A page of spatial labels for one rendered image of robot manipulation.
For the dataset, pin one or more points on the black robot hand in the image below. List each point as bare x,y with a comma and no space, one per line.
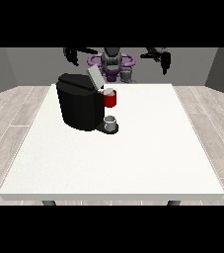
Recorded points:
72,54
165,59

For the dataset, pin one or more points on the pale grey machine lid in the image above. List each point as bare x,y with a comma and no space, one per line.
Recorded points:
95,76

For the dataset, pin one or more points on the black coffee machine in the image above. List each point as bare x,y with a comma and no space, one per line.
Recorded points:
79,105

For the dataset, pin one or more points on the red pod holder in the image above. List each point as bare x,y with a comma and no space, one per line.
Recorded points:
110,100

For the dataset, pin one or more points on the grey robot trunk purple rings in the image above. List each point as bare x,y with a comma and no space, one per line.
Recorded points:
111,61

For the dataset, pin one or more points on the small grey cup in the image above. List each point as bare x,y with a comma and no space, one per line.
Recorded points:
110,123

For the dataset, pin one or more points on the dark table leg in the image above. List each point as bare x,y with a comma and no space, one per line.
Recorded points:
174,202
49,202

